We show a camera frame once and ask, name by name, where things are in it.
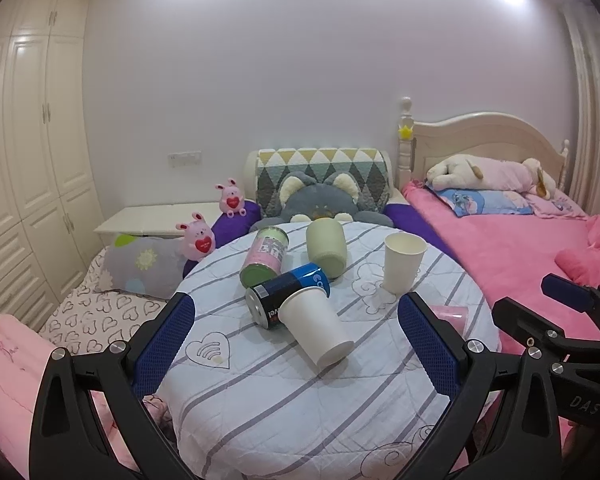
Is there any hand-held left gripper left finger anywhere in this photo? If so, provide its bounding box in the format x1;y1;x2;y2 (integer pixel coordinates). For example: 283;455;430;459
29;291;197;480

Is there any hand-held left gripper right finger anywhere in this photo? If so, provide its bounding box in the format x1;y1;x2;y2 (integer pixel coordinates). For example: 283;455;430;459
397;290;564;480

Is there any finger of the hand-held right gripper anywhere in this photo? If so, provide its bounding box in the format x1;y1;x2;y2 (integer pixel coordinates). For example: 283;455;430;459
491;296;600;361
541;272;600;314

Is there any white paper cup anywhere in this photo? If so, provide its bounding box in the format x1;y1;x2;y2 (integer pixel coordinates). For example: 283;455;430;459
278;286;355;373
382;231;428;295

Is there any pink plastic cup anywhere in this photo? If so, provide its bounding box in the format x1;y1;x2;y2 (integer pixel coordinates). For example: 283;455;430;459
425;304;470;336

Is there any green plastic cup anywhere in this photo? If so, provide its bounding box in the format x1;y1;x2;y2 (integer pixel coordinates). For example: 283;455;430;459
306;219;347;281

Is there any pink blanket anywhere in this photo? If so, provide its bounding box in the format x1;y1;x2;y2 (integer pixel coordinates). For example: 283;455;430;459
401;180;600;356

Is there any heart print bed sheet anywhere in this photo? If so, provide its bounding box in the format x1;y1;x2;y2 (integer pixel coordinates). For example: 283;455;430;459
39;247;182;357

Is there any grey floral pillow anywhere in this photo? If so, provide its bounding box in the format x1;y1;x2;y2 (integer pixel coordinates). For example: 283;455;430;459
99;233;194;302

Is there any pink printed pillow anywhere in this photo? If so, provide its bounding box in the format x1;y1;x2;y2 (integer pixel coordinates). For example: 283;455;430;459
526;189;589;219

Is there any pink bunny toy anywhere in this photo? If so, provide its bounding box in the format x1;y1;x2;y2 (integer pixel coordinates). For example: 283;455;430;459
175;212;216;262
215;178;248;219

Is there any blue cartoon pillow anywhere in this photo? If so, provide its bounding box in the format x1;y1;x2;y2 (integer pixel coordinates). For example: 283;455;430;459
426;185;537;219

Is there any blue drink can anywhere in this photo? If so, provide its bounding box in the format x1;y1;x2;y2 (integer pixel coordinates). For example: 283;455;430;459
245;262;331;331

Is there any white nightstand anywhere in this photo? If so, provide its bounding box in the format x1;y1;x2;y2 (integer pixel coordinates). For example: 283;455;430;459
94;202;226;247

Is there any purple bed sheet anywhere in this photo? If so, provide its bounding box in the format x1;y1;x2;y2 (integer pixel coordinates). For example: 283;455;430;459
182;199;462;281

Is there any pink and green can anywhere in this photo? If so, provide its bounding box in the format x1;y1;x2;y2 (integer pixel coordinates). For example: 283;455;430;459
239;227;290;288

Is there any striped white tablecloth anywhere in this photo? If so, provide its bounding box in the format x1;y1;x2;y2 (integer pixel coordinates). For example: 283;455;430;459
167;220;503;480

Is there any white and pink plush dog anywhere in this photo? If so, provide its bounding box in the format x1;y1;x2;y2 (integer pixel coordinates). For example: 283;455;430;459
425;155;561;199

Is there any pink quilt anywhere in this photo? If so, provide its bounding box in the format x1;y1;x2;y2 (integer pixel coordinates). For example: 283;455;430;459
0;312;131;480

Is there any white bed headboard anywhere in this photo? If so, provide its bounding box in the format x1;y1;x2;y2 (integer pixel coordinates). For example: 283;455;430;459
397;96;572;196

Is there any grey cat plush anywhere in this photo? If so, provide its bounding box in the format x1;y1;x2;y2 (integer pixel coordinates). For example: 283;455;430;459
250;171;395;234

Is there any triangle patterned headboard cover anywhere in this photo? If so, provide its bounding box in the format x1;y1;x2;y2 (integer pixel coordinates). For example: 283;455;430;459
255;147;392;218

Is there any white curtain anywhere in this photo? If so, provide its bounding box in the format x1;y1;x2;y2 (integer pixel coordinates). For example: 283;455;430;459
561;0;600;221

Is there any white wardrobe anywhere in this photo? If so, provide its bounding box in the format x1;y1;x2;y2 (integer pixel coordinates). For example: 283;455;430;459
0;0;99;333

